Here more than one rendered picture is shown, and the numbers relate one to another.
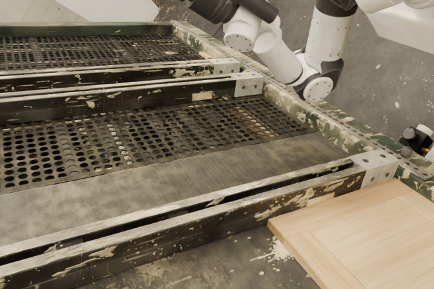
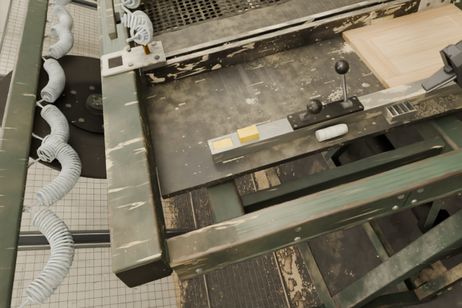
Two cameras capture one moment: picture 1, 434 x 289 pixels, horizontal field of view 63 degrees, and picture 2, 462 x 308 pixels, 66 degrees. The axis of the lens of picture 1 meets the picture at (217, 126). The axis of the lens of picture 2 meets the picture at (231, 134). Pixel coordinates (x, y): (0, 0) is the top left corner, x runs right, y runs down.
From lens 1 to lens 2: 0.58 m
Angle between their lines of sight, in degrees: 29
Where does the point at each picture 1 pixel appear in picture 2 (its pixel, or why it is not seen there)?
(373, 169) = not seen: outside the picture
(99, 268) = (247, 54)
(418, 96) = not seen: outside the picture
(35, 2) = not seen: outside the picture
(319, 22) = not seen: outside the picture
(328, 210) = (386, 26)
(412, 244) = (437, 43)
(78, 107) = not seen: outside the picture
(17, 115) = not seen: outside the picture
